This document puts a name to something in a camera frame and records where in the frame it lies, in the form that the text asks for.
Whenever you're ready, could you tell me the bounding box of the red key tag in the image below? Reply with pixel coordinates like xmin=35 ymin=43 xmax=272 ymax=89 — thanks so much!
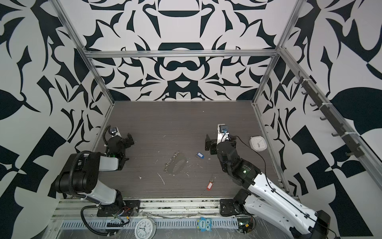
xmin=207 ymin=179 xmax=214 ymax=191

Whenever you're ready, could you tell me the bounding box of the black wall hook rail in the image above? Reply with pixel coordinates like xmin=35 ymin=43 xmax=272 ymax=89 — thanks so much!
xmin=295 ymin=71 xmax=366 ymax=158

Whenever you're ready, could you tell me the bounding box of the blue key tag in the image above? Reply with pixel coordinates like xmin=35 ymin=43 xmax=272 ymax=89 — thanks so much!
xmin=196 ymin=152 xmax=205 ymax=159

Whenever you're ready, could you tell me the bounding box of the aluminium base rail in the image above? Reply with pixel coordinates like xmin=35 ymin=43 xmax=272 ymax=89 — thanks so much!
xmin=53 ymin=197 xmax=231 ymax=218

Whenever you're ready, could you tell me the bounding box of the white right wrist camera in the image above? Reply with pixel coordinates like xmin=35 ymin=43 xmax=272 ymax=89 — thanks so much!
xmin=217 ymin=124 xmax=230 ymax=144

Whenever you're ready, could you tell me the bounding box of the small electronics board right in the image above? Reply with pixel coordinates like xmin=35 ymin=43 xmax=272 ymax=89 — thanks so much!
xmin=237 ymin=215 xmax=257 ymax=234

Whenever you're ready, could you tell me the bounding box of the blue owl figure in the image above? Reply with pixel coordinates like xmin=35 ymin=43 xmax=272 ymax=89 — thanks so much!
xmin=197 ymin=217 xmax=212 ymax=232

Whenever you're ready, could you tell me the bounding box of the white slotted cable duct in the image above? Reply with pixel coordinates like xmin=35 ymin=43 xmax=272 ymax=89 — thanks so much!
xmin=61 ymin=218 xmax=239 ymax=230

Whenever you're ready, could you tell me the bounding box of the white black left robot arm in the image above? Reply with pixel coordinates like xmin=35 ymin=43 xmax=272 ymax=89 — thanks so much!
xmin=53 ymin=132 xmax=140 ymax=217

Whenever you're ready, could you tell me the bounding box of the small electronics board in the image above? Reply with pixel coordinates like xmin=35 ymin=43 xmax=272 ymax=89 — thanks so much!
xmin=106 ymin=216 xmax=130 ymax=229
xmin=237 ymin=215 xmax=257 ymax=234

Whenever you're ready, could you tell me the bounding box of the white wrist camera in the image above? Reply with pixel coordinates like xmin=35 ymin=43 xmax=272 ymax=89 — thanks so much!
xmin=217 ymin=124 xmax=230 ymax=144
xmin=108 ymin=127 xmax=121 ymax=137

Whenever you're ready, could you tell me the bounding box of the white square clock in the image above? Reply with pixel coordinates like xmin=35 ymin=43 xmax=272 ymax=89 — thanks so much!
xmin=249 ymin=136 xmax=267 ymax=152

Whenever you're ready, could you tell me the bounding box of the round white analog clock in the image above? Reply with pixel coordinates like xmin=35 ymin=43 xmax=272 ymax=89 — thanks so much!
xmin=134 ymin=218 xmax=157 ymax=239

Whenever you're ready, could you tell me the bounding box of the small electronics board left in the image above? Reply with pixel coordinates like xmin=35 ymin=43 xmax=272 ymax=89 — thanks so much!
xmin=106 ymin=216 xmax=130 ymax=229

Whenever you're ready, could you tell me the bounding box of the silver keyring chain with keys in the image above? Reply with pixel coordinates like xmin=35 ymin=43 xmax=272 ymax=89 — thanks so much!
xmin=163 ymin=151 xmax=189 ymax=174

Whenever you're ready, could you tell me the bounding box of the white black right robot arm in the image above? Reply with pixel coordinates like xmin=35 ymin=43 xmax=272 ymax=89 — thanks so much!
xmin=205 ymin=133 xmax=331 ymax=239

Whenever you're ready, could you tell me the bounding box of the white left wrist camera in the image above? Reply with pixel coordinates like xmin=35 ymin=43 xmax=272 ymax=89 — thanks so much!
xmin=108 ymin=127 xmax=121 ymax=137

